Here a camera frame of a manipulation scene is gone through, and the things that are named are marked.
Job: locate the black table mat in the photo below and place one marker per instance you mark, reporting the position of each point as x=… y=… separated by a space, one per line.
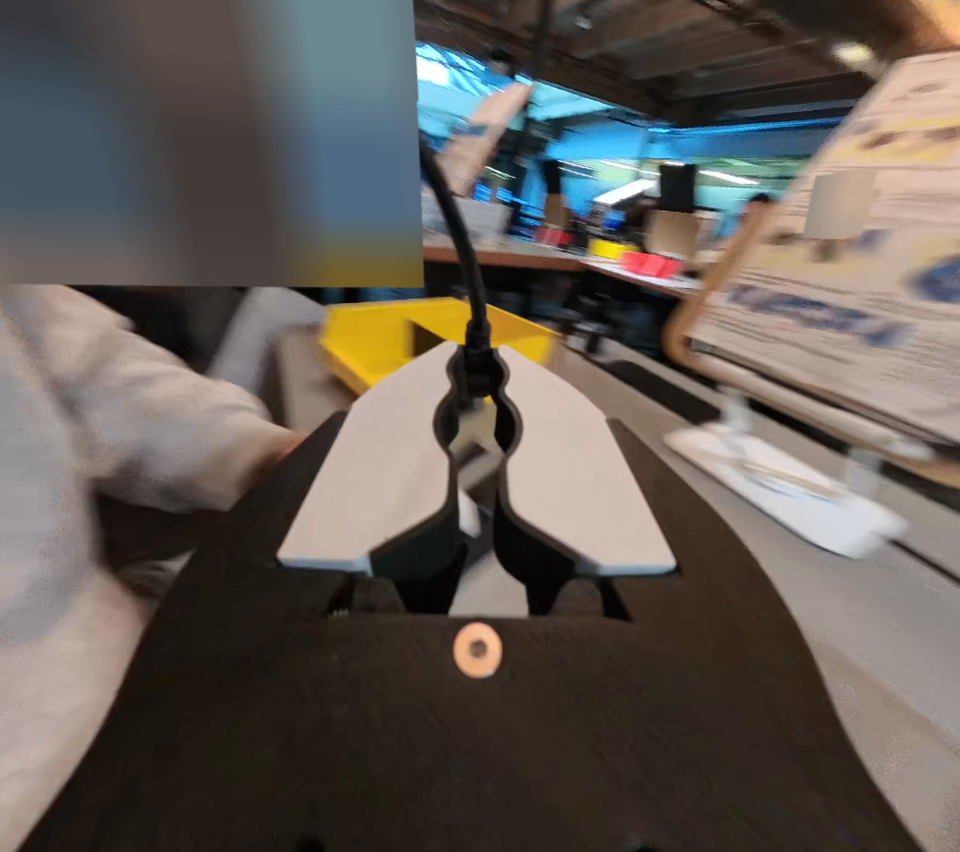
x=660 y=391

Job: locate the wooden document stand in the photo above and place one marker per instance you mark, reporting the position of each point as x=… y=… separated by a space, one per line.
x=862 y=229

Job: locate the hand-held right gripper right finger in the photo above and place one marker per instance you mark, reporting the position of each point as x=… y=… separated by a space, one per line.
x=585 y=484

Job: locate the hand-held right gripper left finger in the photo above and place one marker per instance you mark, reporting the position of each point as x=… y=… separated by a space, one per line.
x=367 y=484

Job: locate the person's left forearm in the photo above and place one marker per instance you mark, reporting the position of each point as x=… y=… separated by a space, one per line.
x=150 y=402

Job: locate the yellow plastic bin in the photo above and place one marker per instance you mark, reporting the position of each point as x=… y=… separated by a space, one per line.
x=367 y=342

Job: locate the red plastic bin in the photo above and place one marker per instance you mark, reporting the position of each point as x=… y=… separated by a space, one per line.
x=652 y=265

